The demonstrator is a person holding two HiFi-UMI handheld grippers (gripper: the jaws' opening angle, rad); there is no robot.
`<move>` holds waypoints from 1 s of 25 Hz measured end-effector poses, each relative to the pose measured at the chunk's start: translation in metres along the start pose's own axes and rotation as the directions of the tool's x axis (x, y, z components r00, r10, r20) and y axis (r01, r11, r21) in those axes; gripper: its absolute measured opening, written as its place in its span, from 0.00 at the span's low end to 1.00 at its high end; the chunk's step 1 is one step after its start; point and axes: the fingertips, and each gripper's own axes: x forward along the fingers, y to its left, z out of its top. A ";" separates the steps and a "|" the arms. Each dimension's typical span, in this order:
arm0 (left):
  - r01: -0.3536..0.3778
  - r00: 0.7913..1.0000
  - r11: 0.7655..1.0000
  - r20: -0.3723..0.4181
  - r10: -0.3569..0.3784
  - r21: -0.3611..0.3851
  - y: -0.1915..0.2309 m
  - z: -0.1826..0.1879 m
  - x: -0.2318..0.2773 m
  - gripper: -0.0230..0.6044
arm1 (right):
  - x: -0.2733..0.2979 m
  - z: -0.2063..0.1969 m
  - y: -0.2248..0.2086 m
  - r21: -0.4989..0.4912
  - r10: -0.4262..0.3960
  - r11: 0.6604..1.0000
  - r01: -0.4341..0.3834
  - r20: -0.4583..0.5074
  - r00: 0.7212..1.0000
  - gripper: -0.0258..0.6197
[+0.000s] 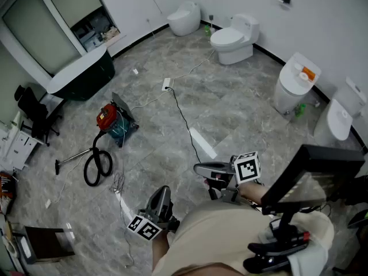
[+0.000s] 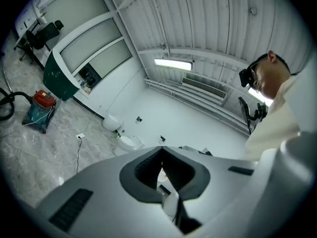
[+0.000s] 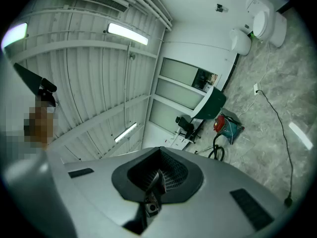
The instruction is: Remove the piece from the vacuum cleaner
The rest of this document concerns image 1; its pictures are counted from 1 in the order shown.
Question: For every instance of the white round cap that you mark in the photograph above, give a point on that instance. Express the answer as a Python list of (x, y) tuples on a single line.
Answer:
[(298, 67)]

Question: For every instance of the white drawer cabinet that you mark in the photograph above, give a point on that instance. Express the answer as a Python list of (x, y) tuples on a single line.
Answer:
[(20, 148)]

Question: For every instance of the black office chair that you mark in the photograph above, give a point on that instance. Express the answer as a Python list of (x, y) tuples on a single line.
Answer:
[(33, 108)]

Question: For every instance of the small black holder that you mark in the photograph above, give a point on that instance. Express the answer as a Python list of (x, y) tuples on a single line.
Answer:
[(211, 17)]

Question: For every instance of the white toilet with square tank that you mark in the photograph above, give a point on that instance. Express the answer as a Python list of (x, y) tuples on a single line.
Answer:
[(335, 119)]

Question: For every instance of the green bottle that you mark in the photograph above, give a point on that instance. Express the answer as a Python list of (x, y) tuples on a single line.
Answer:
[(299, 110), (207, 31)]

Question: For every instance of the white paper roll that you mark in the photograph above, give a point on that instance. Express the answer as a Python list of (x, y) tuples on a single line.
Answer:
[(303, 76)]

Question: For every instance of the metal vacuum wand with nozzle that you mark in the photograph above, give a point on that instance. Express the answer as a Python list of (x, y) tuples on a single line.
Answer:
[(74, 156)]

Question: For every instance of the orange box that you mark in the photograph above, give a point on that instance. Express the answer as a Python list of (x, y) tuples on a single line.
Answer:
[(309, 73)]

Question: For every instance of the white flat device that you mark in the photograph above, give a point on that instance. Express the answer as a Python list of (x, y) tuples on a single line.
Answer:
[(25, 247)]

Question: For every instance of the dark green bathtub white rim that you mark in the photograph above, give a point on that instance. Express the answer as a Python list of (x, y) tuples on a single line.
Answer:
[(86, 76)]

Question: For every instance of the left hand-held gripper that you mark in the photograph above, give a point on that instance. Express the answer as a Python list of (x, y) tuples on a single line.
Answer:
[(161, 208)]

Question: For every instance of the white plug adapter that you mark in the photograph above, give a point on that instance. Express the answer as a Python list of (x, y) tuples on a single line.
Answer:
[(48, 203)]

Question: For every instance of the white tall round toilet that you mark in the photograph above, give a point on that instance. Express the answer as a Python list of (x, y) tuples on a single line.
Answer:
[(287, 91)]

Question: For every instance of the white egg-shaped toilet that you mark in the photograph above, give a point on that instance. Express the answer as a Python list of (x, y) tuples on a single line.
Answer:
[(185, 19)]

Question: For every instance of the wall opening with debris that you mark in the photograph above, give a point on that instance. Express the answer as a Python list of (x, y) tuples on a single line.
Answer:
[(95, 30)]

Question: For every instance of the dark wooden side table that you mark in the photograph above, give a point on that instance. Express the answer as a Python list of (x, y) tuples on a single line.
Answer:
[(46, 243)]

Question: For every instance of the black monitor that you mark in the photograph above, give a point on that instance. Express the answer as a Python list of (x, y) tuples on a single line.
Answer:
[(316, 171)]

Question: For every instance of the person's right forearm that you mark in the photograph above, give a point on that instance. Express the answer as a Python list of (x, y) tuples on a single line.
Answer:
[(253, 191)]

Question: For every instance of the person's beige shirt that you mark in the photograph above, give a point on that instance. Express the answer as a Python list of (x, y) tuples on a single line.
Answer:
[(215, 234)]

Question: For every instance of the white power strip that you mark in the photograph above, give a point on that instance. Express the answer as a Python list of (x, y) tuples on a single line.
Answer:
[(166, 84)]

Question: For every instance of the person's left forearm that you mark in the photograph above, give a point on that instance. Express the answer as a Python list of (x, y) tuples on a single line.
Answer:
[(159, 249)]

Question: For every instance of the red and teal vacuum cleaner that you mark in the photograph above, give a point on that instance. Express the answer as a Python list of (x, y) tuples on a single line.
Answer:
[(107, 116)]

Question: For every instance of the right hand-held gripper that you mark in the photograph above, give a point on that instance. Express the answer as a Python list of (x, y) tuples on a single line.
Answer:
[(247, 168)]

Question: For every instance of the frosted glass door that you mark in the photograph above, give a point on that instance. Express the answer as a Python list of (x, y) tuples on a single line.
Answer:
[(37, 24)]

